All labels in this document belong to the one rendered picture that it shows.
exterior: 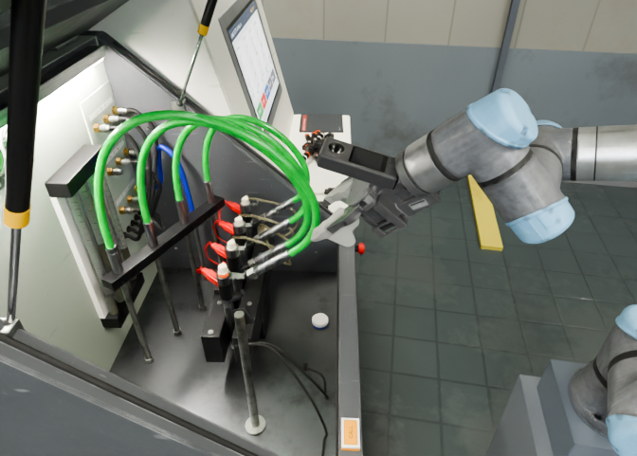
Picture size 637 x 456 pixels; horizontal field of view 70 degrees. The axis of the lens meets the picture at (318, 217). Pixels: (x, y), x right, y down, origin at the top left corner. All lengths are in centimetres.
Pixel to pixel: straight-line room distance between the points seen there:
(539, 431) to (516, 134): 70
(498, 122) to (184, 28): 70
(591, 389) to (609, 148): 47
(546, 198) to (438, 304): 182
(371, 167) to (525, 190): 20
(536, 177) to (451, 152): 10
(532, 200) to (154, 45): 80
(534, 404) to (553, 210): 61
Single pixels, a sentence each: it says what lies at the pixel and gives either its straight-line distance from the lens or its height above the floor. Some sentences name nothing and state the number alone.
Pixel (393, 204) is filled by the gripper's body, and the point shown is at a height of 131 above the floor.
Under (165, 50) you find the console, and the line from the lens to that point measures 107.
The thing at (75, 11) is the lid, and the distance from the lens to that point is 72.
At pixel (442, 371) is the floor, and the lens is 214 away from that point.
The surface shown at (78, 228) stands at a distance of 93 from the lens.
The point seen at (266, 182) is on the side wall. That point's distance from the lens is 110.
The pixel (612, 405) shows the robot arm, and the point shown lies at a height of 107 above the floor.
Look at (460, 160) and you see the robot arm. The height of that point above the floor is 142.
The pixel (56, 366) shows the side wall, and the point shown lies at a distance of 58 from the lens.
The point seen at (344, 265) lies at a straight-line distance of 110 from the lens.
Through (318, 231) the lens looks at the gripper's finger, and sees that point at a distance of 71.
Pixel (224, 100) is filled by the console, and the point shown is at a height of 130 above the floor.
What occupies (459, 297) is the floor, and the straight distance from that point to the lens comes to 246.
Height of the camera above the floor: 168
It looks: 36 degrees down
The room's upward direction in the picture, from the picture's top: straight up
